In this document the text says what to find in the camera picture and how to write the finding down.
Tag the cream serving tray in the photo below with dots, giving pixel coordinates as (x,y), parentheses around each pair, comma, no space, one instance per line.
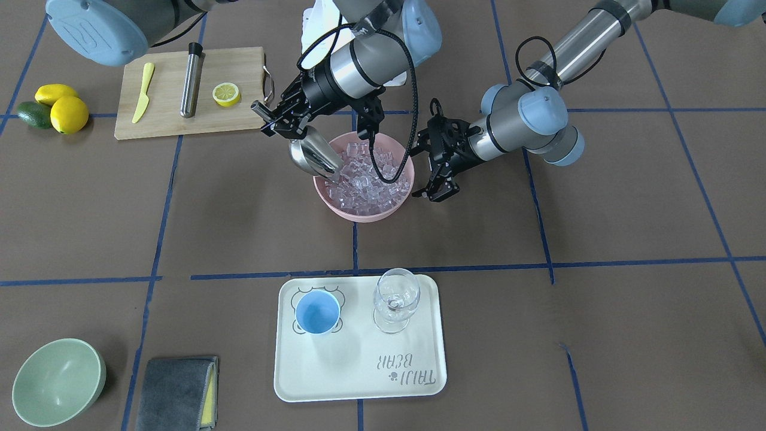
(356,360)

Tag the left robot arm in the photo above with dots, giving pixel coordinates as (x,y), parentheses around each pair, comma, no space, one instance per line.
(530,113)

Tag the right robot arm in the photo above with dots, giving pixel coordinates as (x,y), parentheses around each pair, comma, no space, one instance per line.
(388,38)

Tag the yellow lemon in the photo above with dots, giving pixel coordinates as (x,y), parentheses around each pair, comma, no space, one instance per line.
(69,114)
(49,94)

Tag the yellow plastic knife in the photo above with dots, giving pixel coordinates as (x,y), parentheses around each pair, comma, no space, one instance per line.
(143,98)

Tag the green bowl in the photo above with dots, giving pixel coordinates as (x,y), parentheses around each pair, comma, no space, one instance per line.
(58,382)

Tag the metal ice scoop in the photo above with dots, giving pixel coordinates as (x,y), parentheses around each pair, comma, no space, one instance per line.
(314,155)

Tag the clear wine glass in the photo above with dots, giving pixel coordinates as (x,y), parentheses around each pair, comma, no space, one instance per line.
(396,298)

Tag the pink bowl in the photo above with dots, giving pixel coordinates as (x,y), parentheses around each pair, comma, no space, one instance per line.
(385,141)

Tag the blue cup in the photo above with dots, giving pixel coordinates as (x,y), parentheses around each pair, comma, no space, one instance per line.
(317,313)

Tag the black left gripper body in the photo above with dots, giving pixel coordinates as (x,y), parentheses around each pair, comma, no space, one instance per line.
(462,145)

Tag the yellow lemon front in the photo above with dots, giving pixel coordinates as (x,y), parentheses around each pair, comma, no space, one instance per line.
(69,114)

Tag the steel cylinder muddler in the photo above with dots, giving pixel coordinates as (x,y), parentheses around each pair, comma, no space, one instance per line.
(192,81)

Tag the lemon half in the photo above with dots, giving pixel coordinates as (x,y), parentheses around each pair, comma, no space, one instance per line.
(226,94)

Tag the grey folded cloth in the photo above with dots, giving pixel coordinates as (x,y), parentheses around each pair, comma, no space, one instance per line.
(179,393)

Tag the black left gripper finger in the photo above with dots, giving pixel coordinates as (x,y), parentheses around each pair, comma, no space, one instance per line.
(420,147)
(438,189)

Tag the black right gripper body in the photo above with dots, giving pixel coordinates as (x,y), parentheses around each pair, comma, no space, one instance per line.
(315,88)

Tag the wooden cutting board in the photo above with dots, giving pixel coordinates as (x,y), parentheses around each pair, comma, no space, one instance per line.
(242,66)

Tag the pile of clear ice cubes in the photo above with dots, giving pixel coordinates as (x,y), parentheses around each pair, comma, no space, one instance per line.
(360,191)

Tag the yellow lemon back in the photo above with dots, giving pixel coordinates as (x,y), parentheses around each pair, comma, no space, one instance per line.
(49,94)

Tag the green avocado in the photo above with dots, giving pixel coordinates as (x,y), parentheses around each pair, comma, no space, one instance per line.
(35,114)

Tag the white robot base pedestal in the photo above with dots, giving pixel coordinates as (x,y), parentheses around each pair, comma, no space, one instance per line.
(319,19)

